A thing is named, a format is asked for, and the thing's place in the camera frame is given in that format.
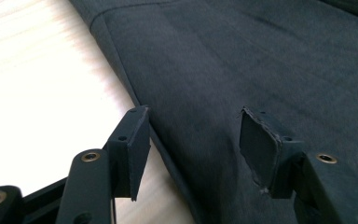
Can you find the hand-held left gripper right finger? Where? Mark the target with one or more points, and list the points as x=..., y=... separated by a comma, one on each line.
x=261, y=149

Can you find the black pleated skirt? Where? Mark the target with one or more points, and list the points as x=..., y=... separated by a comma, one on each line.
x=230, y=77

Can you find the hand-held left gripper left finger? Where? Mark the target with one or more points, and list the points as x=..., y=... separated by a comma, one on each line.
x=130, y=149

